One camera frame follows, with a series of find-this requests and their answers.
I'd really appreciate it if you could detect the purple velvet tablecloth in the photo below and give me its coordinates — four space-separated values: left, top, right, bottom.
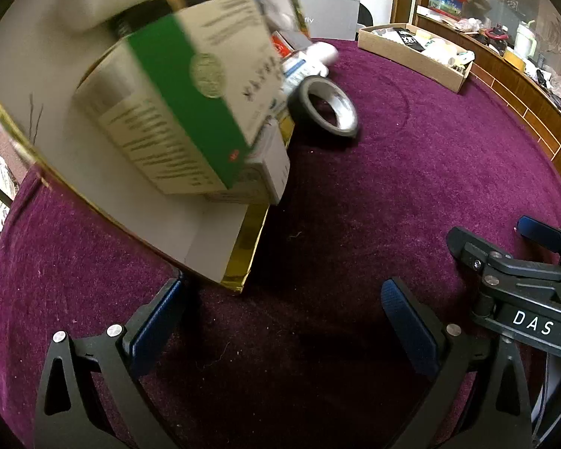
0 37 561 449

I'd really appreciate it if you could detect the white plastic bottle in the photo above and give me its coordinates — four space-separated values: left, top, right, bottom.
309 41 341 78

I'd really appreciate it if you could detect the small red carton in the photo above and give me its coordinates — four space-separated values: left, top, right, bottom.
270 30 295 60

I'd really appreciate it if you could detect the shallow cardboard box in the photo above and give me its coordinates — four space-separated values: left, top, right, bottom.
358 22 474 94

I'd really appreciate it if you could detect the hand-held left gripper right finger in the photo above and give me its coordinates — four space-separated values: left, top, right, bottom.
381 277 536 449

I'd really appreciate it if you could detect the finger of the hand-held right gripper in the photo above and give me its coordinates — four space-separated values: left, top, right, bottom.
515 215 561 254
446 226 516 273

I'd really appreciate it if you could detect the gold-edged white box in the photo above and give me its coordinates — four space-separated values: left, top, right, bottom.
0 0 304 293

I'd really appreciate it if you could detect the colourful printed box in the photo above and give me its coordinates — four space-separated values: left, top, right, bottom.
427 0 463 15

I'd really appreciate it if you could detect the small white carton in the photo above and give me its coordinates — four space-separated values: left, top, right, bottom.
206 119 291 205

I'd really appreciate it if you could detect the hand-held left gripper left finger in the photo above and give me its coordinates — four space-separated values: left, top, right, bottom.
34 277 202 449

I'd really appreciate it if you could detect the green and white carton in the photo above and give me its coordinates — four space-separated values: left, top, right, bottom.
72 0 291 196

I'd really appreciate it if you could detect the white kettle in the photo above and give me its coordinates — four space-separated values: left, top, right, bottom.
514 21 539 60

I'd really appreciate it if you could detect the black printed packet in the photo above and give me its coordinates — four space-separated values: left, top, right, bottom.
393 28 427 53

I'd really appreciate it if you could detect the grey shoe box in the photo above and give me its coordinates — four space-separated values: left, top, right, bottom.
290 0 361 42

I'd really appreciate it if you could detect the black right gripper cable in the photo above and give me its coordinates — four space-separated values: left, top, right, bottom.
529 353 561 449

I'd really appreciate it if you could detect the white and blue packet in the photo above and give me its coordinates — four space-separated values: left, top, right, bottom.
279 54 330 100

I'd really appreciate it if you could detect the wooden sideboard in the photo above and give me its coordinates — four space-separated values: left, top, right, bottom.
395 0 561 197

